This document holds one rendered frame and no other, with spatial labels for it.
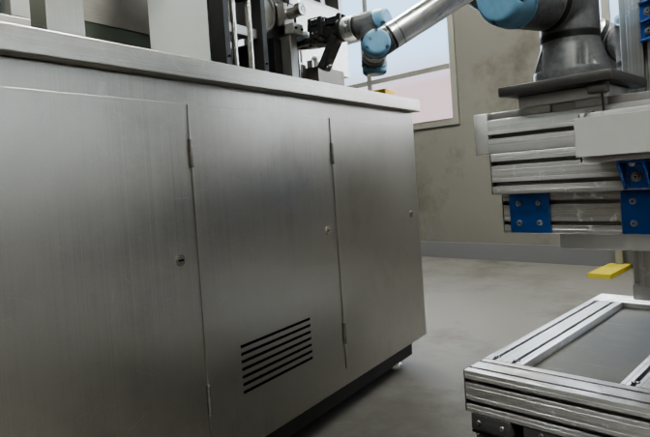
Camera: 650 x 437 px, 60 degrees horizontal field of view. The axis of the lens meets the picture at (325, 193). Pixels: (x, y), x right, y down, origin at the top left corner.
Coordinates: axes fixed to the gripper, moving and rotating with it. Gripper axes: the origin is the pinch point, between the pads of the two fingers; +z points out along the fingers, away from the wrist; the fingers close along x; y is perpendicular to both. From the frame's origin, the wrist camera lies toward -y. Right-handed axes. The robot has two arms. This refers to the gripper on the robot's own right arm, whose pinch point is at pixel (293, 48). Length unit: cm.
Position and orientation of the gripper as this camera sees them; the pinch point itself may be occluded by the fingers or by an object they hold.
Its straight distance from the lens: 191.6
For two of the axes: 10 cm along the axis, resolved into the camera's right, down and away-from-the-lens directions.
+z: -8.2, 0.4, 5.7
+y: -0.7, -10.0, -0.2
